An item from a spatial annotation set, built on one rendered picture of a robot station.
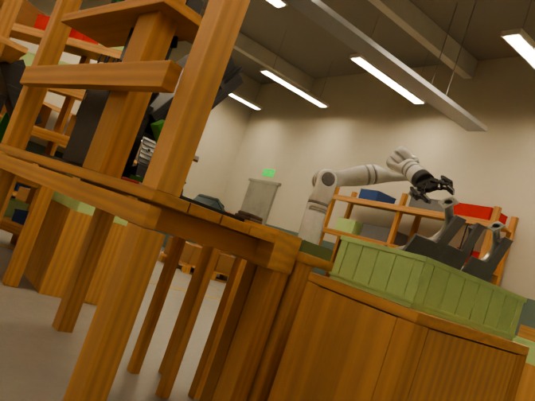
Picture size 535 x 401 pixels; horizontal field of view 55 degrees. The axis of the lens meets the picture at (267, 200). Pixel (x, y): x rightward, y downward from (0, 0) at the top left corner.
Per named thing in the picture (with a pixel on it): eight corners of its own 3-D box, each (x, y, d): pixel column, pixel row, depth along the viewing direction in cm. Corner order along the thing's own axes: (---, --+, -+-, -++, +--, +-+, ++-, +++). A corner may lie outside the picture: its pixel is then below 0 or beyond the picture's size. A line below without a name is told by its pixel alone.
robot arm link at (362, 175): (367, 185, 237) (376, 184, 228) (311, 192, 230) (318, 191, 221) (365, 165, 237) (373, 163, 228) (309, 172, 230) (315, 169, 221)
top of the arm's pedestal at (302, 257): (298, 260, 244) (302, 252, 244) (350, 278, 220) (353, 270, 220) (250, 244, 223) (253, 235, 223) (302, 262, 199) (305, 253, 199)
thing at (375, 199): (444, 380, 614) (497, 205, 632) (291, 306, 860) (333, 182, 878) (469, 385, 645) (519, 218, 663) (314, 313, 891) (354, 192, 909)
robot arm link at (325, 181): (341, 172, 222) (330, 210, 220) (333, 174, 232) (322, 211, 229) (322, 165, 220) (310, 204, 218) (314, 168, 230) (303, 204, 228)
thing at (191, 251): (211, 274, 948) (224, 235, 954) (238, 286, 889) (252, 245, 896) (158, 260, 866) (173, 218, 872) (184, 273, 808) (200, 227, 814)
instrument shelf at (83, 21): (107, 48, 258) (110, 40, 259) (216, 38, 194) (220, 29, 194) (60, 21, 241) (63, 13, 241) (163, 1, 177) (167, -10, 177)
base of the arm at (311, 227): (304, 243, 229) (314, 206, 231) (321, 247, 222) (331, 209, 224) (292, 238, 222) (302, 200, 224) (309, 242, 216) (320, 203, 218)
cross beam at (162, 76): (29, 87, 256) (36, 70, 256) (173, 93, 163) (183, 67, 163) (19, 83, 252) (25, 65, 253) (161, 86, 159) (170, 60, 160)
